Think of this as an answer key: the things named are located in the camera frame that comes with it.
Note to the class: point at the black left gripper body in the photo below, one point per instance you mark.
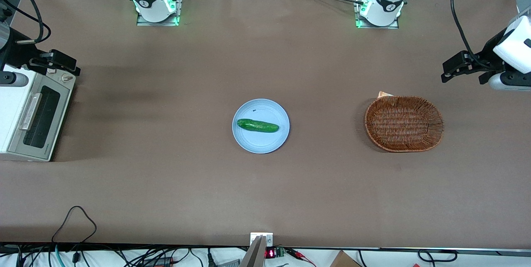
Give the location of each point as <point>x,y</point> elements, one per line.
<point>488,54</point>

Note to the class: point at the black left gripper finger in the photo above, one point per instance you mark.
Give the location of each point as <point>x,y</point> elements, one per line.
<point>456,77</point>
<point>458,61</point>

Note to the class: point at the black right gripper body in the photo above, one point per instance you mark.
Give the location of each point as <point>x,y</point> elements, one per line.
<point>16,54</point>

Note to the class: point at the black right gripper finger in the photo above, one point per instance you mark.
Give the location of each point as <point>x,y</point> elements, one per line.
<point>64,59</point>
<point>62,69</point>

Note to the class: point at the glass oven door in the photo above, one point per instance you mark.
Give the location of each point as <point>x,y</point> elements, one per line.
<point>43,117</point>

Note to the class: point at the silver oven knob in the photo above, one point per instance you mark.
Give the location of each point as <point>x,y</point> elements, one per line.
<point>66,78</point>
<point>52,71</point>

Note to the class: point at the white toaster oven body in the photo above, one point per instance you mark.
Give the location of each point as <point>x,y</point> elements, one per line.
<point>10,109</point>

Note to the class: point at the brown wicker basket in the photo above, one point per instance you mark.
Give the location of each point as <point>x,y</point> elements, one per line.
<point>404,124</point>

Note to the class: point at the tan paper tag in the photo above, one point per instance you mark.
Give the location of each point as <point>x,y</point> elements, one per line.
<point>383,94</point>

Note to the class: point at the green cucumber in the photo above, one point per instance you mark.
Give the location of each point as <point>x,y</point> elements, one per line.
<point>257,125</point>

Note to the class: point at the light blue round plate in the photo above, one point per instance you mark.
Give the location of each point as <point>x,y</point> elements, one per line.
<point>261,142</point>

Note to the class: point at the brown cardboard box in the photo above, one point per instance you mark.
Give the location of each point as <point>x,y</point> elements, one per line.
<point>344,260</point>

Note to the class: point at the red alligator clip leads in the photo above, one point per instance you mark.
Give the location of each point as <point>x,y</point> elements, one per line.
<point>296,253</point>

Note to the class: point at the grey power adapter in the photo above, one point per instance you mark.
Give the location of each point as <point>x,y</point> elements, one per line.
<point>228,263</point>

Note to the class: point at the red digit display module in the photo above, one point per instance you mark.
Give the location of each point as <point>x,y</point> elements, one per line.
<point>270,253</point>

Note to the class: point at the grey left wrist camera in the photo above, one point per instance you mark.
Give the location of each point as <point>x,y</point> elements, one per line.
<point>510,81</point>

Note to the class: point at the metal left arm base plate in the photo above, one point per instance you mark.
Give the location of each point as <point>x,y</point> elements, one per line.
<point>394,25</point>

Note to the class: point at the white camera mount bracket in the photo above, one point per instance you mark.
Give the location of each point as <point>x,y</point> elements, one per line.
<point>269,240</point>

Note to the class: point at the aluminium camera mount bar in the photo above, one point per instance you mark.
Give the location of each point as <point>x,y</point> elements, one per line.
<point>254,254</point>

